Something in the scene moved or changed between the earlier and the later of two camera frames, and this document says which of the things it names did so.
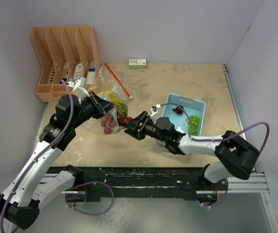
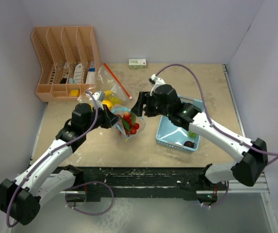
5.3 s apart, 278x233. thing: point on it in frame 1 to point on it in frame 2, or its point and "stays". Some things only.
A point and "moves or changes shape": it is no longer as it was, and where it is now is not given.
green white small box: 139,63 stays
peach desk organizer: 68,57 stays
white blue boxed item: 90,79 stays
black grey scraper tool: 65,71 to 63,81
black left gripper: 101,106 to 108,117
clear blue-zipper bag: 109,122 moves or changes shape
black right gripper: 135,131 to 143,99
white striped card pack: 78,72 stays
